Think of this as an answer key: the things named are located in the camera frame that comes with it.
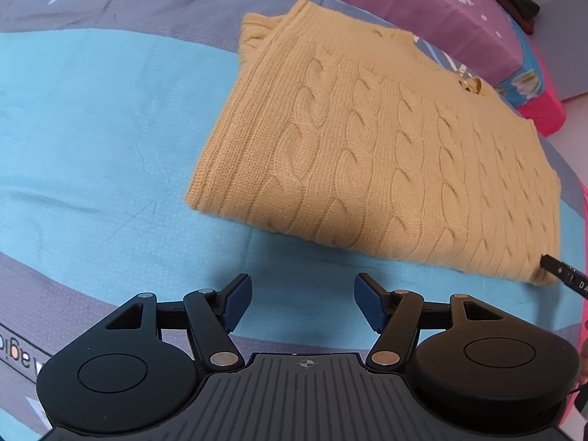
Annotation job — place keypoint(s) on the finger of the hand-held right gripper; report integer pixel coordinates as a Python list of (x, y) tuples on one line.
[(567, 275)]

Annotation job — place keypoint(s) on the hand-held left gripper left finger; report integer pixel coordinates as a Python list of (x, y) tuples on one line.
[(239, 298)]

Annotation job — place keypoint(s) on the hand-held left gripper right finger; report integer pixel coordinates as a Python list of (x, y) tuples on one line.
[(370, 303)]

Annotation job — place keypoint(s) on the pile of dark clothes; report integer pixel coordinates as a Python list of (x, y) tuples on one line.
[(514, 0)]

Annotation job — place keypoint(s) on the red bed sheet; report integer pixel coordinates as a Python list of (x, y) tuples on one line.
[(546, 115)]

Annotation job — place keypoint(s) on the blue grey printed blanket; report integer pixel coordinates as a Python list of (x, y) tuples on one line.
[(115, 147)]

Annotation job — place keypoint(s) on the blue flowered sheet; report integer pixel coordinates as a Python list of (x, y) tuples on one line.
[(523, 82)]

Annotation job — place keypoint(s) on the purple flowered bed sheet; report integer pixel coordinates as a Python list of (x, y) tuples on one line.
[(413, 0)]

